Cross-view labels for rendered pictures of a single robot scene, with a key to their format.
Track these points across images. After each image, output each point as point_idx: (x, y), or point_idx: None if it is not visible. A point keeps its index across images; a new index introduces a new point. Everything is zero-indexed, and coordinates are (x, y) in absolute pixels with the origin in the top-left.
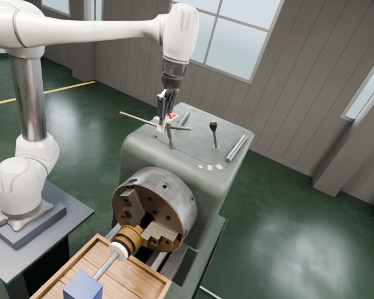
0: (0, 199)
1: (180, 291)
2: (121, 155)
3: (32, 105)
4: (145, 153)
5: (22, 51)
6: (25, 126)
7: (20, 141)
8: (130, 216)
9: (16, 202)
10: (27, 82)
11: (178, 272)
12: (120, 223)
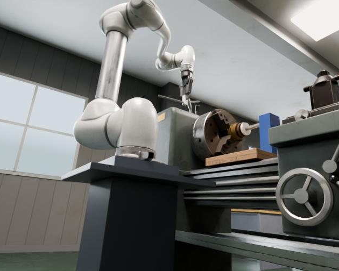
0: (150, 126)
1: (234, 233)
2: (174, 118)
3: (121, 71)
4: (189, 113)
5: (131, 33)
6: (115, 86)
7: (107, 100)
8: (228, 121)
9: (157, 132)
10: (124, 52)
11: (226, 214)
12: (211, 148)
